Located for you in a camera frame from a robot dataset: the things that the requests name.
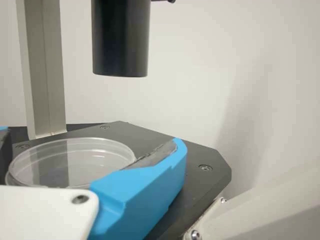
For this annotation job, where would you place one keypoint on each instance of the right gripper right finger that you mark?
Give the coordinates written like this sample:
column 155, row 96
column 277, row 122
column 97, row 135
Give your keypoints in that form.
column 140, row 190

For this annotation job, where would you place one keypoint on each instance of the petri dish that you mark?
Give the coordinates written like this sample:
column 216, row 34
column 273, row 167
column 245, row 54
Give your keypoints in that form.
column 67, row 162

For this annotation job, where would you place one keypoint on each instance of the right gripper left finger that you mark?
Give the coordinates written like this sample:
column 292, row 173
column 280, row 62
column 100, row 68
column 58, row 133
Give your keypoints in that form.
column 3, row 140

